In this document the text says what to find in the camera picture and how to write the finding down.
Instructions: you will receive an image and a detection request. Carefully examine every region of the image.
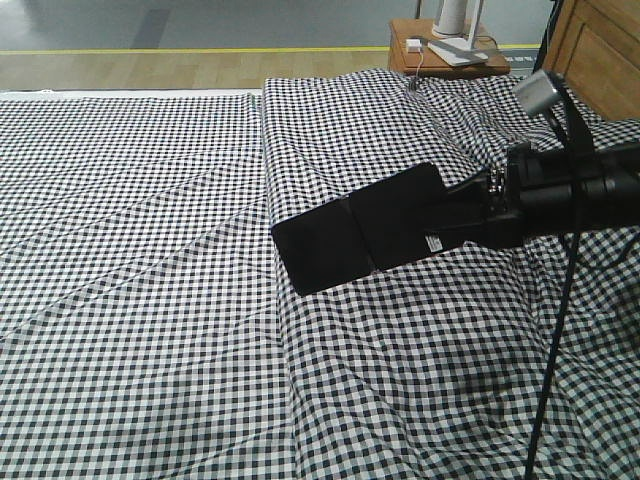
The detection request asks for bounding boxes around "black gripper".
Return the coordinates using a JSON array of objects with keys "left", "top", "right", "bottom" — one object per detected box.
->
[{"left": 423, "top": 142, "right": 533, "bottom": 248}]

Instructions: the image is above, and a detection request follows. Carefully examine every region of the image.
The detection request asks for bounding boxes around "black foldable phone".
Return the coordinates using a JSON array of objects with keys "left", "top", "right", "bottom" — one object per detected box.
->
[{"left": 271, "top": 163, "right": 456, "bottom": 296}]

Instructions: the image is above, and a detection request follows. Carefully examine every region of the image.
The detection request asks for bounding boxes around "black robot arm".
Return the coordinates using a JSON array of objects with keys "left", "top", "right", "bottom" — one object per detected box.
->
[{"left": 422, "top": 143, "right": 639, "bottom": 249}]

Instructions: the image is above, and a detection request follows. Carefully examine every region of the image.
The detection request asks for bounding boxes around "white desk lamp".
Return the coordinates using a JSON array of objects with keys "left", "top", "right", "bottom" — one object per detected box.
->
[{"left": 427, "top": 0, "right": 489, "bottom": 67}]

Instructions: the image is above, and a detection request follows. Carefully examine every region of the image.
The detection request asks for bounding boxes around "checkered bed sheet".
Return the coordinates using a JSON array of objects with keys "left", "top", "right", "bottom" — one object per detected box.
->
[{"left": 1, "top": 94, "right": 296, "bottom": 479}]

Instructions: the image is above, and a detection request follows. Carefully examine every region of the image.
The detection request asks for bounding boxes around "checkered folded quilt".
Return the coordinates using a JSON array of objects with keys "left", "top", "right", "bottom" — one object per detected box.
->
[{"left": 262, "top": 69, "right": 639, "bottom": 479}]

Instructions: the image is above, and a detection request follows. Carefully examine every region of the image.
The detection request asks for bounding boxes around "white charger adapter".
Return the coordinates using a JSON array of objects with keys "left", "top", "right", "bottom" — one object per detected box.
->
[{"left": 405, "top": 38, "right": 423, "bottom": 53}]

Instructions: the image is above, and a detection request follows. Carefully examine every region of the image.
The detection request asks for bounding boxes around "wooden nightstand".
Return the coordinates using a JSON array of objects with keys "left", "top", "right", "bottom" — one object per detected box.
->
[{"left": 388, "top": 18, "right": 511, "bottom": 79}]

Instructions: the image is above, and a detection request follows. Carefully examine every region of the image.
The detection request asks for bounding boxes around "white cylindrical humidifier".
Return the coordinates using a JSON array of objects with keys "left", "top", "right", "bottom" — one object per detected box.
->
[{"left": 432, "top": 0, "right": 468, "bottom": 38}]

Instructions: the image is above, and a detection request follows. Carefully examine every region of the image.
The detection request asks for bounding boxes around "wooden headboard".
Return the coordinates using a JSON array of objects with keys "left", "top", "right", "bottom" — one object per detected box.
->
[{"left": 542, "top": 0, "right": 639, "bottom": 120}]

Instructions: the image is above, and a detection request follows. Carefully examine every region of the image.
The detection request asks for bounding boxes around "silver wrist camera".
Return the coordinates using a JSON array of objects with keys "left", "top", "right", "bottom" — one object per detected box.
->
[{"left": 514, "top": 70, "right": 563, "bottom": 117}]

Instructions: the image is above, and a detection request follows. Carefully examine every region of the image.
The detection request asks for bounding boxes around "white charger cable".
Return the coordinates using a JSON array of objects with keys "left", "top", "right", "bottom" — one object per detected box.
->
[{"left": 409, "top": 47, "right": 427, "bottom": 86}]

